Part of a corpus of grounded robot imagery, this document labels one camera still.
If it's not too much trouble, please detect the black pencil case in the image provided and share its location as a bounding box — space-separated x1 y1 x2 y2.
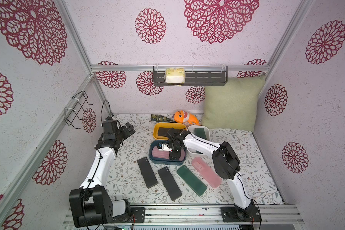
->
157 127 177 139
158 167 182 201
137 157 158 188

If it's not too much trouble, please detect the pink pencil case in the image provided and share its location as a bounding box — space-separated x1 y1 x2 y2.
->
192 157 222 189
151 146 186 161

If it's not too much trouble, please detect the green pencil case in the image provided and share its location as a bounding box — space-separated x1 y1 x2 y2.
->
177 165 207 196
194 127 207 140

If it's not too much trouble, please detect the green pencil case front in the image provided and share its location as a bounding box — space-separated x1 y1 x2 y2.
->
177 165 207 196

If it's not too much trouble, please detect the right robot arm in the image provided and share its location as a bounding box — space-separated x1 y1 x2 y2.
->
161 128 257 217

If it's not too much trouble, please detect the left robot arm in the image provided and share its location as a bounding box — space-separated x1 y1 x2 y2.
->
69 117 135 228

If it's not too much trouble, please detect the yellow storage box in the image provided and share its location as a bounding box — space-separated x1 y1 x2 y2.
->
153 122 186 140

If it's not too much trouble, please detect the teal storage box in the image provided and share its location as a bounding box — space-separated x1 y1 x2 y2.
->
149 140 186 165

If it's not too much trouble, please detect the white storage box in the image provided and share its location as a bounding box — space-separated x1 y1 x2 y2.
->
187 125 211 157

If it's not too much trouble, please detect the floral table mat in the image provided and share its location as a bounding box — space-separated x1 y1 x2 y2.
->
105 114 284 205

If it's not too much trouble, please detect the orange fish plush toy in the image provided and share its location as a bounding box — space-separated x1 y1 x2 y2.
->
173 110 200 127

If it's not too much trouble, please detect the floral dark fabric pouch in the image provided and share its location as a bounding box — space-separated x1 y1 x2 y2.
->
150 114 175 123

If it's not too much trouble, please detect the yellow sponge in bag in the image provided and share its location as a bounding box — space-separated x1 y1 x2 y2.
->
164 68 186 84

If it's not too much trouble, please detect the green cushion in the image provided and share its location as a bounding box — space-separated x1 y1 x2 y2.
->
202 75 266 132

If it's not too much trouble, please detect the black wire wall rack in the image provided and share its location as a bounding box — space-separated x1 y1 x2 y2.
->
64 90 94 129

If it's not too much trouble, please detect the aluminium front rail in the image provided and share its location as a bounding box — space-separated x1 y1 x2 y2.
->
62 205 305 227

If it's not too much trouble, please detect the grey wall shelf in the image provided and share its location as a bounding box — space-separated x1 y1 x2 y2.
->
153 65 228 86

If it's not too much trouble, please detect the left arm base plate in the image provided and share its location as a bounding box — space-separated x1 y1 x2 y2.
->
107 208 146 224

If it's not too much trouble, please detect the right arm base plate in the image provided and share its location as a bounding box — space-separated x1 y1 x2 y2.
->
220 203 262 223

